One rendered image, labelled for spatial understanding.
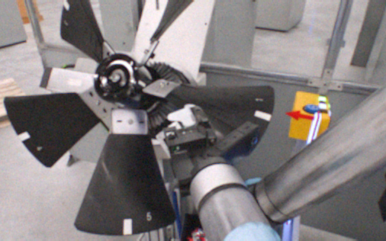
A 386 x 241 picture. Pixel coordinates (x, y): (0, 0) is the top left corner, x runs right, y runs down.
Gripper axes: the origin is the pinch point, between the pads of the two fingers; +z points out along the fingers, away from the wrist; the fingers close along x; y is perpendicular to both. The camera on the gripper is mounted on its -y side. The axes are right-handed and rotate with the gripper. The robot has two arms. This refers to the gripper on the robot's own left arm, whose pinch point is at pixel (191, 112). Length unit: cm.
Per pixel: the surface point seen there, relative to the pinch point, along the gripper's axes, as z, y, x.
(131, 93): 8.9, 11.2, -2.9
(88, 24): 31.3, 18.6, -14.7
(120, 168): 2.1, 17.7, 11.8
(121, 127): 9.2, 15.5, 5.5
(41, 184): 123, 97, 109
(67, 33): 43, 27, -11
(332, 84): 40, -73, 27
